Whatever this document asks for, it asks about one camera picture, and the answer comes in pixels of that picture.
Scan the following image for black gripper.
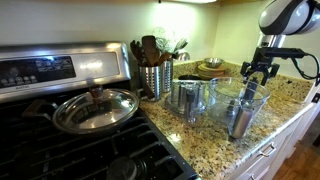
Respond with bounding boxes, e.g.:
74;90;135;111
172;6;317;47
239;54;281;87

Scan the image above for dark-shaft food processor blade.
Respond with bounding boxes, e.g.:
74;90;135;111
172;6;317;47
243;78;260;103

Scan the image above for clear food processor jar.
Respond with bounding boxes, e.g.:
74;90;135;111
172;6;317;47
207;76;271;140

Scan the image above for small steel bowl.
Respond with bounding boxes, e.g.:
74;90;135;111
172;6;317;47
203;57;225;69

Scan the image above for round wooden trivet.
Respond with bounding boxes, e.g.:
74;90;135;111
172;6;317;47
199;63;227;74

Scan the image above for stacked wooden bowls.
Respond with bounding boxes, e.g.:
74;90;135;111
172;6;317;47
196;69;228;81

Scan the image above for flat black utensil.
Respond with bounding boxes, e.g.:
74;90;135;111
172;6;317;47
177;74;203;81

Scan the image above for dark plastic stem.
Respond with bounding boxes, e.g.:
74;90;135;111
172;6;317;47
184;89;196;118

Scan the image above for shiny steel ladle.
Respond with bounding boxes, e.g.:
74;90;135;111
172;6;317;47
175;49;192;63

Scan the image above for white kitchen cabinet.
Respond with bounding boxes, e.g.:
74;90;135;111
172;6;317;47
224;74;320;180

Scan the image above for grey green utensil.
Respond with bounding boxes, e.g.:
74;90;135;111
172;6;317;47
172;38;190;55

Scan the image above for clear glass measuring cup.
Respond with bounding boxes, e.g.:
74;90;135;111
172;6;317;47
164;79;210;118

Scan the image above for narrow perforated steel utensil holder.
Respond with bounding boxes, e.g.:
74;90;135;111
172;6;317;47
161;58;175;94

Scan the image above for wooden spoon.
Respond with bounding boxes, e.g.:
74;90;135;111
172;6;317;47
155;50;173;67

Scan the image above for under-cabinet light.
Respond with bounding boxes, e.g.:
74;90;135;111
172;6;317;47
164;0;218;5

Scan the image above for wide perforated steel utensil holder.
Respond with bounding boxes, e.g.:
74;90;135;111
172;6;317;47
138;64;165;101

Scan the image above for wooden spatula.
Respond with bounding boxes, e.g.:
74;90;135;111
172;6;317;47
141;34;158;67

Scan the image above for dark cooking spoon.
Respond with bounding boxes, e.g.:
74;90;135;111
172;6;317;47
129;39;145;67

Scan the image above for glass pan lid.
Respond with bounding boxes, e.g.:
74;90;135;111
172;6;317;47
52;84;141;135

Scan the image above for black round burner cap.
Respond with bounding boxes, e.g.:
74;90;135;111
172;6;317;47
106;156;138;180

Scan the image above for stainless steel gas range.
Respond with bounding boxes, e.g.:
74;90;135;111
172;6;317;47
0;41;201;180

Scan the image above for black cast iron grate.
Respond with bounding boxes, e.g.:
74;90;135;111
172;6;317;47
0;96;188;180

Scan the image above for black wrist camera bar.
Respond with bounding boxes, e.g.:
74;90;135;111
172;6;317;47
253;47;307;60

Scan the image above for black camera cable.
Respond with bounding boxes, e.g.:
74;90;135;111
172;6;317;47
292;52;320;87

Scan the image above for wire whisk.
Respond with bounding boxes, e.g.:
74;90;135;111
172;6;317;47
152;27;176;53

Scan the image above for brown-handled kitchen tool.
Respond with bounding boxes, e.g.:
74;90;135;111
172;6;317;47
135;81;157;101

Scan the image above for steel pan with brown handle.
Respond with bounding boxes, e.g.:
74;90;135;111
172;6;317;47
21;98;141;136

